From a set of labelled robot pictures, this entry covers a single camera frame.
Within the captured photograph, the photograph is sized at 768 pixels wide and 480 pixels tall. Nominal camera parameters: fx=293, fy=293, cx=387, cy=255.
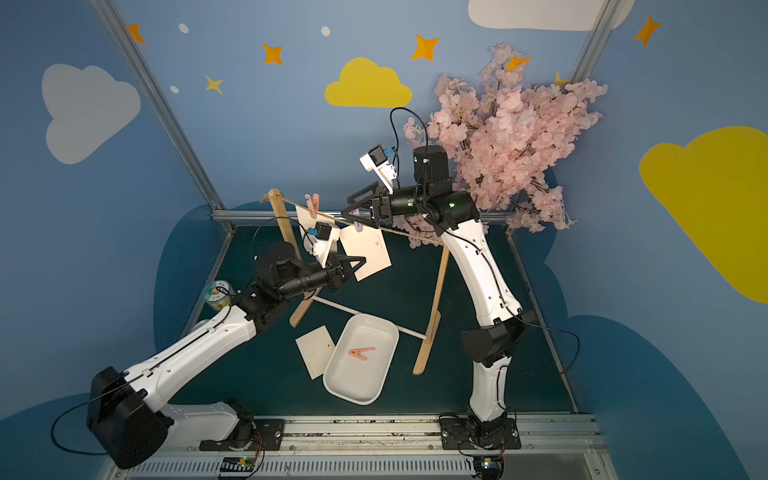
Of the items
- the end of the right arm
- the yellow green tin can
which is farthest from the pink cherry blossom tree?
the yellow green tin can

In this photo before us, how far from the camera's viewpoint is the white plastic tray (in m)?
0.82

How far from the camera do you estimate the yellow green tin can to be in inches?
36.3
